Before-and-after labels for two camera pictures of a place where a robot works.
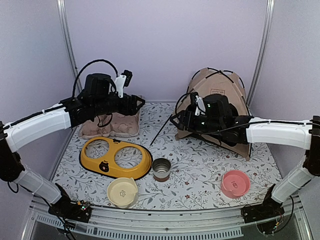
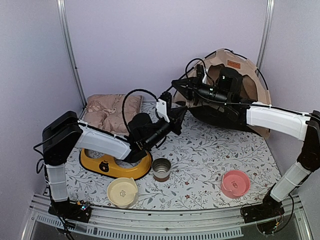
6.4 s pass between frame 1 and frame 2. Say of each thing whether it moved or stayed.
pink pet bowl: stayed
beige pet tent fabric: moved
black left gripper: moved
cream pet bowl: stayed
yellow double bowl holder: stayed
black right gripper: moved
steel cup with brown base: stayed
